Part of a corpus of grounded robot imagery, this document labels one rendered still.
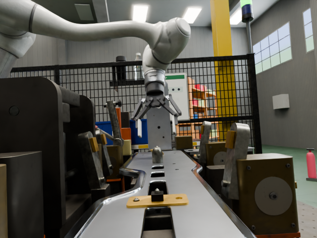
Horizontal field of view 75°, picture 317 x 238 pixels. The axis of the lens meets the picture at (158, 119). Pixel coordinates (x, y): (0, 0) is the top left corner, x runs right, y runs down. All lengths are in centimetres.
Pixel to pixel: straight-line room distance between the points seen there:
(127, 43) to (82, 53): 226
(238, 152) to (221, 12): 133
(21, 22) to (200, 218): 80
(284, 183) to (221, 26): 129
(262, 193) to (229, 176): 5
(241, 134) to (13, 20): 78
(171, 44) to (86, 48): 1057
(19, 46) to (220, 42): 113
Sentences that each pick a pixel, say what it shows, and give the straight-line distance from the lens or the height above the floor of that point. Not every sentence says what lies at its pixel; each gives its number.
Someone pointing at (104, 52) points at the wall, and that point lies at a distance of 1113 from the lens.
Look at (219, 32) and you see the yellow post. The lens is 154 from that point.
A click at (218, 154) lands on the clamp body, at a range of 71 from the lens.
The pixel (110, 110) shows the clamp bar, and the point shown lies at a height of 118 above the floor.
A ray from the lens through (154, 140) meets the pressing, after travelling 103.
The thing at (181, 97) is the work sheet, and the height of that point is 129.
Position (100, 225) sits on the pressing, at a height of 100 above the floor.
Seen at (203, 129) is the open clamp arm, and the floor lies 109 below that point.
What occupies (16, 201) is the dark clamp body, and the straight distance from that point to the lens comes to 29.
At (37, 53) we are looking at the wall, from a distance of 1175.
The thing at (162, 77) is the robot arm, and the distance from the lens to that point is 88.
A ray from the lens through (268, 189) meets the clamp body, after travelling 38.
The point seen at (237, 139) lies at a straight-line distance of 36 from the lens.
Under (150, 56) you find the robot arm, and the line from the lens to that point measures 88.
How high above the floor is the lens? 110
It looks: 3 degrees up
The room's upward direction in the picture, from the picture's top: 3 degrees counter-clockwise
